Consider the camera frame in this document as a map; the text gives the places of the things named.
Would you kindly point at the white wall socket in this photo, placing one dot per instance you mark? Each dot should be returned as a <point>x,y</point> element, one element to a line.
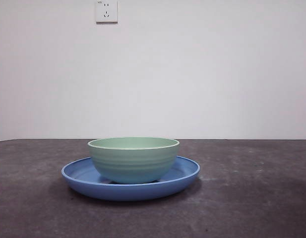
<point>106,12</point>

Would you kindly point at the green ribbed bowl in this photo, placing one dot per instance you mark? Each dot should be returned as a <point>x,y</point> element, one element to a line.
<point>133,163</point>

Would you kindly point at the blue round plate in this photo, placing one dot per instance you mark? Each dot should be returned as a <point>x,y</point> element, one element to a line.
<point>130,192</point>

